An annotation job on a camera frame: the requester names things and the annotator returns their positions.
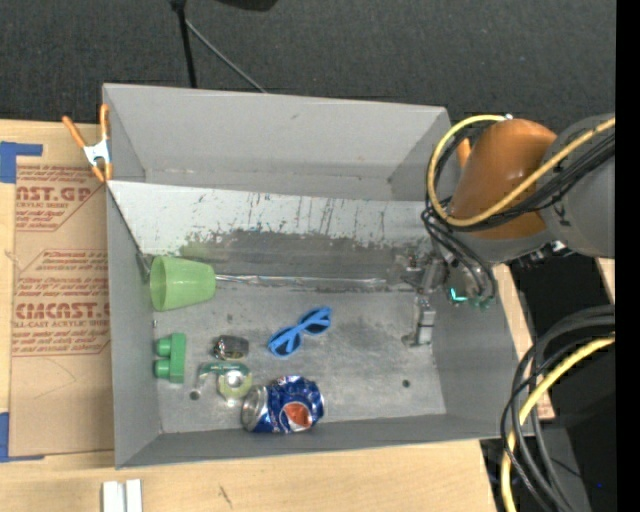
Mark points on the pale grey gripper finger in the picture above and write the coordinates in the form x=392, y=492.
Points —
x=426, y=327
x=419, y=312

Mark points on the grey metal bin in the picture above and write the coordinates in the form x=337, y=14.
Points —
x=360, y=350

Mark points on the blue sunglasses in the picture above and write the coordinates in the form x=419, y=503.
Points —
x=292, y=340

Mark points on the crushed blue soda can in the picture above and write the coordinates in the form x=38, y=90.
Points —
x=285, y=406

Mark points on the small crumpled silver metal piece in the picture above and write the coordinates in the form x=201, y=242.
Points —
x=231, y=347

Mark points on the green plastic cup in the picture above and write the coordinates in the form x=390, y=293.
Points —
x=182, y=283

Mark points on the green toy building block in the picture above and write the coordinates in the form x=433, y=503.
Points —
x=175, y=357

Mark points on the brown cardboard board red print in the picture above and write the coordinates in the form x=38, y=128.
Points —
x=60, y=400

